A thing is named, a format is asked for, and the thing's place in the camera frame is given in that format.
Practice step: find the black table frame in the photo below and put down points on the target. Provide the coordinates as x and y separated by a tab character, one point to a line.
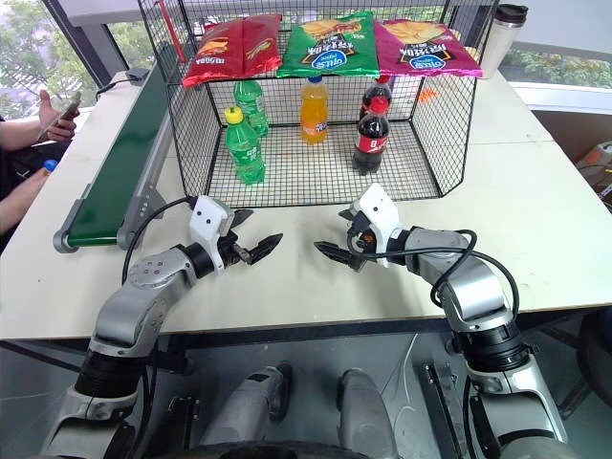
287	340

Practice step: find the red pole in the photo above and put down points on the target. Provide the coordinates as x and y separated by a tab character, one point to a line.
173	31

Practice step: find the pink chips bag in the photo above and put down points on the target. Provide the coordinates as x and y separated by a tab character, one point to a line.
423	50

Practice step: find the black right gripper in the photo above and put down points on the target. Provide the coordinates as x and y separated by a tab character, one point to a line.
362	236

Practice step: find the grey power adapter box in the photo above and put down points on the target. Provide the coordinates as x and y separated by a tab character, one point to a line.
137	76

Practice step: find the green chips bag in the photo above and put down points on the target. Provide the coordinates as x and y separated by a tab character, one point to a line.
330	48

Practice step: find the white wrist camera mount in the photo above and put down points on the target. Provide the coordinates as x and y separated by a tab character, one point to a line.
206	216
378	203

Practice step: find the smartphone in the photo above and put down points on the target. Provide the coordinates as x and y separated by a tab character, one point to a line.
70	107

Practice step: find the grey right robot leg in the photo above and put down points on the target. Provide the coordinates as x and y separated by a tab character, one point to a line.
363	411

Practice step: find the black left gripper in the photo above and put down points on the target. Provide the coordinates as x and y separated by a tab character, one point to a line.
230	248

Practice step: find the white travel mug black lid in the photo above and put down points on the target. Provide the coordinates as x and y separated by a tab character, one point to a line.
499	43

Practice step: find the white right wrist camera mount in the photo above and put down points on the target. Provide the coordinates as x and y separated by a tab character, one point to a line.
378	203

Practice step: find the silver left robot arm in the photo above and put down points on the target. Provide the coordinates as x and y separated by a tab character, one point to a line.
143	296

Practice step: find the blue bottle cap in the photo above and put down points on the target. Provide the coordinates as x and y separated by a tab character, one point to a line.
50	166

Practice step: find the green soda bottle yellow cap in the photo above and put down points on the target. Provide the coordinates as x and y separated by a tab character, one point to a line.
245	150

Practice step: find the cola bottle red label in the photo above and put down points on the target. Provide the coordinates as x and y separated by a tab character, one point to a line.
370	138
378	92

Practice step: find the dark rounded robot body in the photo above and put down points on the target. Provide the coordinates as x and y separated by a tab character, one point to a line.
287	452

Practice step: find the red chips bag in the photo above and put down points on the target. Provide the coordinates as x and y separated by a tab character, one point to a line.
215	55
262	45

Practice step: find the grey robot leg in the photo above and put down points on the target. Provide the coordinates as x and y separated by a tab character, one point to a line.
248	406
363	411

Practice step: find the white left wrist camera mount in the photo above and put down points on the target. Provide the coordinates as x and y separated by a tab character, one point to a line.
206	216

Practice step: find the grey left robot leg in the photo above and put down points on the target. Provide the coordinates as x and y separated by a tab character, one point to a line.
248	406

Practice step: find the small orange object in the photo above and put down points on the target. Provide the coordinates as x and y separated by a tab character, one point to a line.
429	95

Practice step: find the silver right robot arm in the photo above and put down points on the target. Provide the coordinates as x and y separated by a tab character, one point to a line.
473	287

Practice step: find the green conveyor belt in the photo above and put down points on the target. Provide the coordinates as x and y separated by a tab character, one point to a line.
119	158

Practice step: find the orange soda bottle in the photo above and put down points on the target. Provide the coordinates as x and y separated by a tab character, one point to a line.
313	112

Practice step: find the person's left forearm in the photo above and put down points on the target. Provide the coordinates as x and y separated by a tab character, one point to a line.
19	136

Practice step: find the person's left hand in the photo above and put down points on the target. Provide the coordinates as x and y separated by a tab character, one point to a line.
59	128

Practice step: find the person's right forearm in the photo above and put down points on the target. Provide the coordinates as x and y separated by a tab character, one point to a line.
19	197

